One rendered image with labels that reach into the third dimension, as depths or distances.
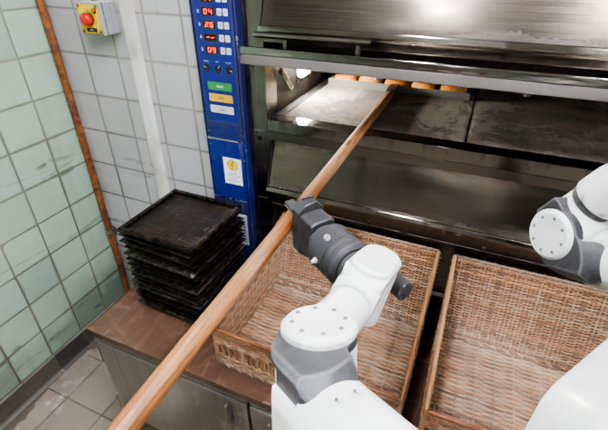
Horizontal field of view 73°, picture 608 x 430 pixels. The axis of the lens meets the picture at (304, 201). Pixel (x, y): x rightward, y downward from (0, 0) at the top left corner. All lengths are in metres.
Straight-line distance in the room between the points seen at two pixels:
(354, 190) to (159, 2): 0.85
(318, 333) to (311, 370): 0.04
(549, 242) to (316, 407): 0.48
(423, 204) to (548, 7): 0.58
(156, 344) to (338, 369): 1.12
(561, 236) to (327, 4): 0.82
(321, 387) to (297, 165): 1.09
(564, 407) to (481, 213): 0.96
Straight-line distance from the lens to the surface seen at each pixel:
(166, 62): 1.54
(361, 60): 1.05
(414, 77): 1.02
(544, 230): 0.73
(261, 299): 1.48
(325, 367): 0.38
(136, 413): 0.56
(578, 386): 0.39
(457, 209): 1.30
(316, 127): 1.30
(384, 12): 1.16
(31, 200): 1.92
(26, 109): 1.85
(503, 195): 1.30
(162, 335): 1.48
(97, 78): 1.80
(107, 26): 1.60
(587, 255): 0.70
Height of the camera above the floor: 1.65
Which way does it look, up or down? 31 degrees down
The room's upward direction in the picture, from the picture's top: straight up
